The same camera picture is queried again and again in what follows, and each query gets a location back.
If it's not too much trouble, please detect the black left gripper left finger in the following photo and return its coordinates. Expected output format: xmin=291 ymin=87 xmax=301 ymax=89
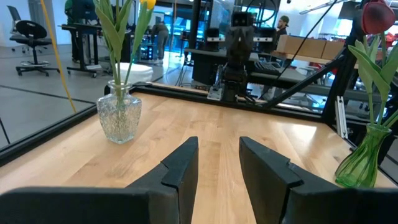
xmin=0 ymin=136 xmax=200 ymax=224

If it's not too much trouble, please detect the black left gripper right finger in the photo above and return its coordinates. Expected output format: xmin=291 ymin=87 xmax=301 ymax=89
xmin=238 ymin=136 xmax=398 ymax=224

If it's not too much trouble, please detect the green glass vase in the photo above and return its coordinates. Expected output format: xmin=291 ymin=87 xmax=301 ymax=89
xmin=335 ymin=123 xmax=393 ymax=189

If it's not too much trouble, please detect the yellow artificial tulip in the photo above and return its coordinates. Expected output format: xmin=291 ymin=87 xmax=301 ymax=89
xmin=114 ymin=0 xmax=134 ymax=91
xmin=124 ymin=0 xmax=157 ymax=91

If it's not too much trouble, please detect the clear textured glass vase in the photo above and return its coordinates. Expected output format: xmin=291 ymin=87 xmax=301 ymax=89
xmin=96 ymin=79 xmax=143 ymax=145

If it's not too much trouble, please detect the black keyboard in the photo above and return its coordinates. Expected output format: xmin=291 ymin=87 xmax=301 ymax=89
xmin=254 ymin=60 xmax=283 ymax=76

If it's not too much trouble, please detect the person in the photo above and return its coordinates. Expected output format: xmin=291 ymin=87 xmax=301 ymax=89
xmin=274 ymin=14 xmax=290 ymax=43
xmin=64 ymin=0 xmax=82 ymax=63
xmin=150 ymin=21 xmax=171 ymax=65

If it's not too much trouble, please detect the large cardboard box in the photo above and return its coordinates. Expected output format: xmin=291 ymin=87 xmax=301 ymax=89
xmin=275 ymin=34 xmax=327 ymax=59

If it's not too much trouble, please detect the silver aluminium extrusion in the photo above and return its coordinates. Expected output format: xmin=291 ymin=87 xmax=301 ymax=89
xmin=335 ymin=95 xmax=349 ymax=140

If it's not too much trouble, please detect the black standing desk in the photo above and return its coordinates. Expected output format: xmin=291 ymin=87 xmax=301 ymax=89
xmin=60 ymin=23 xmax=105 ymax=78

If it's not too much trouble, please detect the black office chair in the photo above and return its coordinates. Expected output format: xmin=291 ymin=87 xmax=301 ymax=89
xmin=6 ymin=5 xmax=60 ymax=77

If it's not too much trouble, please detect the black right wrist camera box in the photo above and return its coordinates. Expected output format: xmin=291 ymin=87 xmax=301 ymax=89
xmin=231 ymin=11 xmax=254 ymax=28

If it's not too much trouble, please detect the black diagonal frame brace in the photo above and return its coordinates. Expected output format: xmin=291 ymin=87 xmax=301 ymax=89
xmin=262 ymin=55 xmax=346 ymax=109

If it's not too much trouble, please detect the black table frame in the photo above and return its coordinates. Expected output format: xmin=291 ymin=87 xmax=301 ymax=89
xmin=0 ymin=81 xmax=398 ymax=184

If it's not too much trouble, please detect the yellow hanging cable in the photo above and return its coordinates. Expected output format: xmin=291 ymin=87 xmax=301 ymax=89
xmin=39 ymin=0 xmax=78 ymax=114

